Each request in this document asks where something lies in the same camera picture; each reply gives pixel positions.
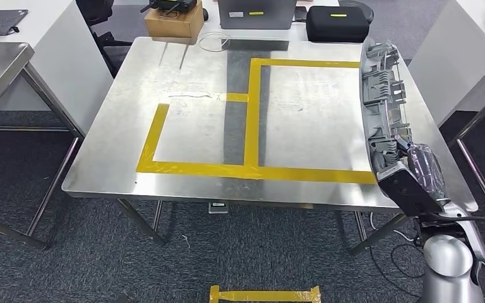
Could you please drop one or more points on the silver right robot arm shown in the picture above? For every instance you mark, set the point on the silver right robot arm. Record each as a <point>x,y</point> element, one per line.
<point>447,259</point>

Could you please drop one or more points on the yellow floor tape square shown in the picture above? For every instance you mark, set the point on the yellow floor tape square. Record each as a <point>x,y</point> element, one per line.
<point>263,296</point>

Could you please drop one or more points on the black radio transceiver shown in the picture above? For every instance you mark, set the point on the black radio transceiver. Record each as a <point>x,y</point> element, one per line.
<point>171,4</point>

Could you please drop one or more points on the brown cardboard box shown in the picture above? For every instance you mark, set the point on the brown cardboard box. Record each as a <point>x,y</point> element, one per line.
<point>171,25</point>

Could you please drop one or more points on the square floor socket plate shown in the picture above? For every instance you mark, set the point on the square floor socket plate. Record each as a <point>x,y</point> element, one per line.
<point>218,208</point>

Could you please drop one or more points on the black round stool seat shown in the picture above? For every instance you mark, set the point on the black round stool seat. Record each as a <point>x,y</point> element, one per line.
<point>370,12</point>

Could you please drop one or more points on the small white floor thread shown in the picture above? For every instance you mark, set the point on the small white floor thread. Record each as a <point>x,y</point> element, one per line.
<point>187,241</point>

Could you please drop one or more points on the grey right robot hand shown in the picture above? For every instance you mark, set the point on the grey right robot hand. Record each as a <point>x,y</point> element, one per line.
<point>428,167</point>

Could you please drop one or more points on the yellow table tape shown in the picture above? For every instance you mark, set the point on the yellow table tape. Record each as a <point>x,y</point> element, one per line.
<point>251,125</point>

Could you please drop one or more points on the silver plastic wheel hubcap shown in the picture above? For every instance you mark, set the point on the silver plastic wheel hubcap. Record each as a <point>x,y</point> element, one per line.
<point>370,113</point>

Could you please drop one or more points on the black office chair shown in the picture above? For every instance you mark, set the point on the black office chair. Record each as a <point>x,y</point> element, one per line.
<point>108,46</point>

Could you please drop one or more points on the black computer mouse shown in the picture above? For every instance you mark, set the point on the black computer mouse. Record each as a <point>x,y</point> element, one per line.
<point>205,14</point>

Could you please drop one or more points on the white cabinet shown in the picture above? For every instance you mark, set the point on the white cabinet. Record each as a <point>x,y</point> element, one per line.
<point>71,62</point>
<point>456,54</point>

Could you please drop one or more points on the black zippered hard case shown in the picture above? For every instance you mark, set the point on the black zippered hard case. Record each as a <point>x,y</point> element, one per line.
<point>336,27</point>

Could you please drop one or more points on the grey flat electronic device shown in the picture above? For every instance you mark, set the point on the grey flat electronic device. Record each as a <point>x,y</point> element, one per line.
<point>259,16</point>

